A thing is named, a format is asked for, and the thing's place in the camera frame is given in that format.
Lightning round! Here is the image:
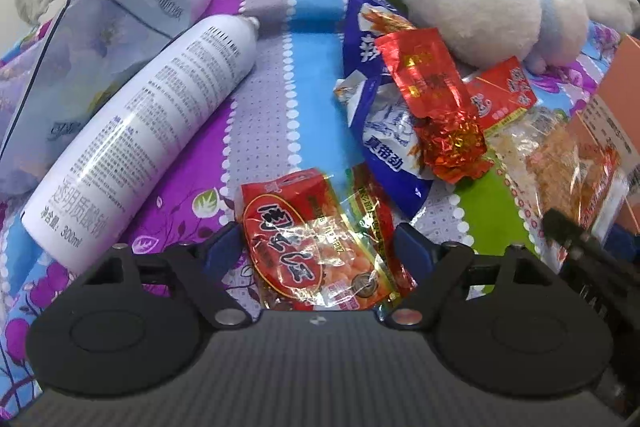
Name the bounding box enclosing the red label dried snack pack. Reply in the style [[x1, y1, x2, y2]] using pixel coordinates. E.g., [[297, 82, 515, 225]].
[[466, 57, 628, 271]]

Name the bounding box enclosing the white blue plush toy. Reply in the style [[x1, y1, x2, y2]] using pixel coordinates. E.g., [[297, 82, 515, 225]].
[[400, 0, 589, 75]]

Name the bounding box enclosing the pink cardboard box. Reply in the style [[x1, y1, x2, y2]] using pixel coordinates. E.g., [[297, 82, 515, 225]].
[[568, 36, 640, 233]]

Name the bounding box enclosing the red foil tea packet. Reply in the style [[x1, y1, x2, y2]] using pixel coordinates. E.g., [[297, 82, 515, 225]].
[[375, 28, 491, 184]]

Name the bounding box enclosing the red peanut snack pack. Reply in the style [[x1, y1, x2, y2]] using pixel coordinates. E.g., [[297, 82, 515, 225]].
[[236, 164, 416, 311]]

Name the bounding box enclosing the white spray can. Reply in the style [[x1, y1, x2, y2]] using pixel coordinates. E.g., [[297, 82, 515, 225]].
[[21, 14, 260, 274]]

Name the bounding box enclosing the floral purple bed sheet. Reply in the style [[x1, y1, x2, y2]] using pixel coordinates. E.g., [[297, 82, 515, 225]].
[[1, 0, 620, 418]]

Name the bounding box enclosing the blue white pickle packet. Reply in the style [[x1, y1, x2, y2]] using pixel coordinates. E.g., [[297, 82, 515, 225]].
[[334, 0, 434, 219]]

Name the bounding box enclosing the translucent blue plastic bag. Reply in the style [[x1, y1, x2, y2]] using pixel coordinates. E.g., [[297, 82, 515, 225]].
[[1, 0, 210, 195]]

